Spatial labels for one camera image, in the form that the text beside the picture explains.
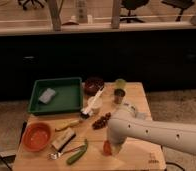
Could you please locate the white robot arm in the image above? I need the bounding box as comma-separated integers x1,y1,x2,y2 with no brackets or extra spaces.
107,109,196,156

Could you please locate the dark brown bowl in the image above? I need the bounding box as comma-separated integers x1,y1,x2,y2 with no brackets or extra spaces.
84,77,104,96

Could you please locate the red bowl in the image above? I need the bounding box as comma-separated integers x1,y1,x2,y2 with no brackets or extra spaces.
22,122,51,152

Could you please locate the green cup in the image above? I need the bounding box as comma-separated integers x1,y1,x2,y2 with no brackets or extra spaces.
115,78,126,90

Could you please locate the metal cup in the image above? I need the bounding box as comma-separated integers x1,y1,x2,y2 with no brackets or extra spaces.
114,89,125,104

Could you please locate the green plastic tray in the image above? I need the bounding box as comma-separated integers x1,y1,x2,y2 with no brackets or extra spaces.
28,77,83,115

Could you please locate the bunch of dark grapes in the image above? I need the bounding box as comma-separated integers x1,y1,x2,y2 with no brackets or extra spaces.
92,113,111,130

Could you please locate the grey cloth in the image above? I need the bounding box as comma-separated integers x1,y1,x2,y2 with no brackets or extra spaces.
123,102,146,120

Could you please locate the yellow banana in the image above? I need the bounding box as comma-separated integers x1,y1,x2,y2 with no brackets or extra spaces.
55,119,82,132

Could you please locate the grey sponge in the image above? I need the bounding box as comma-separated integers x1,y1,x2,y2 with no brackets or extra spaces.
39,88,56,104

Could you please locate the wooden block eraser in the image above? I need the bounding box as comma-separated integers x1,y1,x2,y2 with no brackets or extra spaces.
51,128,76,152

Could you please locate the green pepper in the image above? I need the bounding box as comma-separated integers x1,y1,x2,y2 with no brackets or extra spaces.
66,139,88,165

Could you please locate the black office chair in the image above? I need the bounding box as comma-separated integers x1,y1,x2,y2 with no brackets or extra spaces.
17,0,44,11
120,0,149,23
161,0,194,22

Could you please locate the black office chair left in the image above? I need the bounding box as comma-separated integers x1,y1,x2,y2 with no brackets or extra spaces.
17,0,44,11

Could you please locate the black office chair right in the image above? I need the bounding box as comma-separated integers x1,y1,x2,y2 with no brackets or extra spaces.
161,0,194,22

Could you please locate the white handled dish brush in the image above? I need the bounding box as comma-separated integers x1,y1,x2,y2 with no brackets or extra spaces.
80,87,104,119

